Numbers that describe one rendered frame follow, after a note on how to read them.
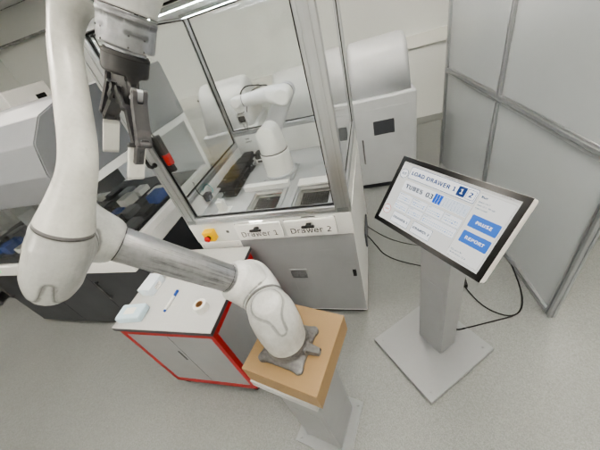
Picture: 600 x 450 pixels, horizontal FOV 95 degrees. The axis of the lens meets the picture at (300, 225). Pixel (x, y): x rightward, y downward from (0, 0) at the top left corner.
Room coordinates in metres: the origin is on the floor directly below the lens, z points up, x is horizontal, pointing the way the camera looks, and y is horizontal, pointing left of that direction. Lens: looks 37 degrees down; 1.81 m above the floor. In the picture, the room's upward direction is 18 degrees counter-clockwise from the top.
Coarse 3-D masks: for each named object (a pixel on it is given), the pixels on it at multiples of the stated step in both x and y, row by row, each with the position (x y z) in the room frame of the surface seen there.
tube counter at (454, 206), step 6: (426, 192) 0.87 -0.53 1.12; (432, 192) 0.85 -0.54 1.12; (426, 198) 0.86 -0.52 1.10; (432, 198) 0.84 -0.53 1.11; (438, 198) 0.82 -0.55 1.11; (444, 198) 0.80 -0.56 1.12; (450, 198) 0.78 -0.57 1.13; (438, 204) 0.80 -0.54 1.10; (444, 204) 0.78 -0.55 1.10; (450, 204) 0.76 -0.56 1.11; (456, 204) 0.75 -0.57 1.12; (462, 204) 0.73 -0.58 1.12; (450, 210) 0.75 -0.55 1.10; (456, 210) 0.73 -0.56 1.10; (462, 210) 0.72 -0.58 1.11; (468, 210) 0.70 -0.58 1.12; (462, 216) 0.70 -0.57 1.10
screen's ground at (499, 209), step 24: (408, 168) 1.01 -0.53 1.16; (408, 192) 0.94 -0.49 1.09; (480, 192) 0.71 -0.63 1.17; (384, 216) 0.97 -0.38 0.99; (408, 216) 0.87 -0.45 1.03; (456, 216) 0.72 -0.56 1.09; (480, 216) 0.66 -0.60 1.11; (504, 216) 0.60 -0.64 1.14; (432, 240) 0.73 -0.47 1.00; (456, 240) 0.66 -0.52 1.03; (480, 264) 0.55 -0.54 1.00
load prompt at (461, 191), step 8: (416, 168) 0.98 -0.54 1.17; (408, 176) 0.99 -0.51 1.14; (416, 176) 0.96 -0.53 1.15; (424, 176) 0.93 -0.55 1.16; (432, 176) 0.90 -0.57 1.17; (440, 176) 0.87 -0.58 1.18; (424, 184) 0.90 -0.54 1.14; (432, 184) 0.87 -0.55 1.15; (440, 184) 0.85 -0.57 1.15; (448, 184) 0.82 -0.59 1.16; (456, 184) 0.80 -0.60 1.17; (448, 192) 0.80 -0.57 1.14; (456, 192) 0.78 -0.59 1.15; (464, 192) 0.75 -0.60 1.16; (472, 192) 0.73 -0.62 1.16; (464, 200) 0.74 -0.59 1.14; (472, 200) 0.71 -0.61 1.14
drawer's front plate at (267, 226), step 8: (240, 224) 1.37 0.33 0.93; (248, 224) 1.34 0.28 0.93; (256, 224) 1.32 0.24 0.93; (264, 224) 1.30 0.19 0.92; (272, 224) 1.28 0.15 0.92; (280, 224) 1.28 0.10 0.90; (240, 232) 1.37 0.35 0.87; (248, 232) 1.35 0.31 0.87; (256, 232) 1.33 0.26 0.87; (264, 232) 1.31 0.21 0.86; (272, 232) 1.29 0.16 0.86; (280, 232) 1.27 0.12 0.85
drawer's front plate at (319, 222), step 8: (328, 216) 1.18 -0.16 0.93; (288, 224) 1.25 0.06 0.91; (296, 224) 1.23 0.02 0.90; (304, 224) 1.21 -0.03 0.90; (312, 224) 1.19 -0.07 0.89; (320, 224) 1.18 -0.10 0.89; (328, 224) 1.16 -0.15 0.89; (336, 224) 1.16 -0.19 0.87; (288, 232) 1.25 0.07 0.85; (296, 232) 1.23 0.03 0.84; (304, 232) 1.22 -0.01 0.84; (312, 232) 1.20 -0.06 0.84; (320, 232) 1.18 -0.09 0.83; (328, 232) 1.17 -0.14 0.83; (336, 232) 1.15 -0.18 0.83
